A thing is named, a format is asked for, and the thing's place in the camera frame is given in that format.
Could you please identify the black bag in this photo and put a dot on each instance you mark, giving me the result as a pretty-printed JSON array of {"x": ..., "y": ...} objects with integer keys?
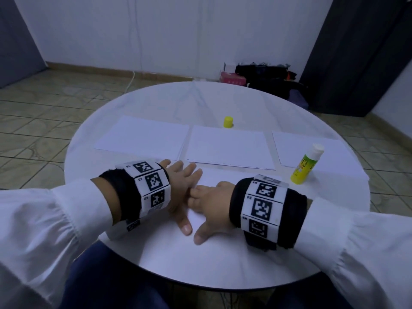
[{"x": 264, "y": 77}]

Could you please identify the black wardrobe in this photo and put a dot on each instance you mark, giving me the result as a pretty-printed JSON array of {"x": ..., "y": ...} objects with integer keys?
[{"x": 360, "y": 54}]

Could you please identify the yellow glue stick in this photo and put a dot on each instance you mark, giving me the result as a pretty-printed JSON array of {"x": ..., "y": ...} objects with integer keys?
[{"x": 306, "y": 165}]

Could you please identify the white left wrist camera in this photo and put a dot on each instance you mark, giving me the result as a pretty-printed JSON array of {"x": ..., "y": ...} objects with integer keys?
[{"x": 122, "y": 229}]

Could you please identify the person's left hand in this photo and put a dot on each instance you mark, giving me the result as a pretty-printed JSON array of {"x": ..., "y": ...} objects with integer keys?
[{"x": 180, "y": 186}]

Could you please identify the pink box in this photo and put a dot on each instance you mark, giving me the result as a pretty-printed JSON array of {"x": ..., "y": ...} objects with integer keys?
[{"x": 233, "y": 79}]

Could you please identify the person's left forearm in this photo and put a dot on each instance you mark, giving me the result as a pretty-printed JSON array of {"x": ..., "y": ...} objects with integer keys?
[{"x": 45, "y": 235}]

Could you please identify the black left wristband with markers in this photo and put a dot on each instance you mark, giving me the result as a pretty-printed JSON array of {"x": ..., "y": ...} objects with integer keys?
[{"x": 138, "y": 189}]

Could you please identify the single white paper sheet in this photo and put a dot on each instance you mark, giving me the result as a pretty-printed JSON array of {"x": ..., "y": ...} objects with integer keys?
[
  {"x": 228, "y": 148},
  {"x": 215, "y": 175}
]

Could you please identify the grey door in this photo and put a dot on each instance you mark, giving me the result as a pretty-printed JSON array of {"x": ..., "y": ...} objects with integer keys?
[{"x": 19, "y": 41}]

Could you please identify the person's right hand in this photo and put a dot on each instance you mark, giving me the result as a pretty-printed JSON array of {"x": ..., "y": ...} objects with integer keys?
[{"x": 215, "y": 206}]

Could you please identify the black wristband with markers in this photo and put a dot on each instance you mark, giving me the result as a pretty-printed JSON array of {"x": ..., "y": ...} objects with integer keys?
[
  {"x": 138, "y": 189},
  {"x": 267, "y": 212}
]

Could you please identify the yellow glue stick cap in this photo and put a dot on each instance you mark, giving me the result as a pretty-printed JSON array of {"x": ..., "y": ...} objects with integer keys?
[{"x": 228, "y": 122}]

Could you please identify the person's right forearm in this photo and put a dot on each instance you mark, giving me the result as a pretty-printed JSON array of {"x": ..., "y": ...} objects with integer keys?
[{"x": 360, "y": 254}]

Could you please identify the blue suitcase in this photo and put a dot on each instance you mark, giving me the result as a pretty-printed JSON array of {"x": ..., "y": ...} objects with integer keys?
[{"x": 299, "y": 99}]

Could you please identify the black right wristband with markers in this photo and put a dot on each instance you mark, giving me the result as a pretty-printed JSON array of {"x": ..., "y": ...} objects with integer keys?
[{"x": 267, "y": 212}]

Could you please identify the white paper stack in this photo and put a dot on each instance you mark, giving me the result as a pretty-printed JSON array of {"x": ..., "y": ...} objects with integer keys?
[
  {"x": 141, "y": 137},
  {"x": 335, "y": 154}
]

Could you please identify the person's legs in blue jeans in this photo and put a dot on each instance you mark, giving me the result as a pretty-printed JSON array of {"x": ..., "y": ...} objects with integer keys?
[{"x": 103, "y": 283}]

